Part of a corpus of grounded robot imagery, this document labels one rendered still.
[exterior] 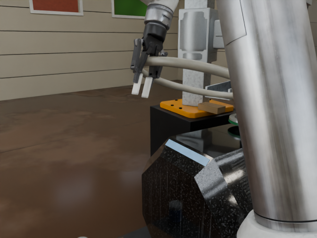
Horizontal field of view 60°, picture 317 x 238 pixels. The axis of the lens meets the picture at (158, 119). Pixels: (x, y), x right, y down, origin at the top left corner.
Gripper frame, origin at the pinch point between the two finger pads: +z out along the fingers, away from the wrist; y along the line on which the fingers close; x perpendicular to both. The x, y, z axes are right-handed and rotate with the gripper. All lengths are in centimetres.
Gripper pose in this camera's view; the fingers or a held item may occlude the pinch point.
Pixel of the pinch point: (142, 86)
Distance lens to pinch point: 91.8
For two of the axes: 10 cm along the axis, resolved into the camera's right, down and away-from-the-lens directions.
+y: 7.4, 2.0, 6.4
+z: -2.3, 9.7, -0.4
